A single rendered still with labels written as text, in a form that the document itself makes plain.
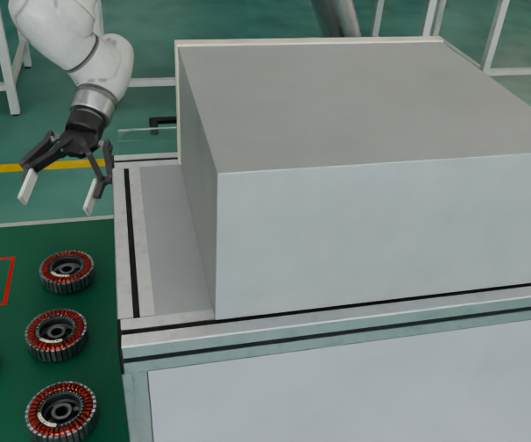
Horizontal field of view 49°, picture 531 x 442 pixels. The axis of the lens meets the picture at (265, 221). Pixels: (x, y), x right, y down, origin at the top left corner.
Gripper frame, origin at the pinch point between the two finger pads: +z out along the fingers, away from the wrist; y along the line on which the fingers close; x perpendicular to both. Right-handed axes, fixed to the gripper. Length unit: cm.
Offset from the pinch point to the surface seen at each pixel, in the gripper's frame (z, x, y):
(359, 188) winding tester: 13, 46, -57
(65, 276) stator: 10.9, -12.7, -1.3
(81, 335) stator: 23.5, -5.8, -11.5
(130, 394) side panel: 36, 30, -34
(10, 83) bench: -143, -166, 143
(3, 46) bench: -153, -147, 143
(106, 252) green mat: 0.5, -22.5, -4.2
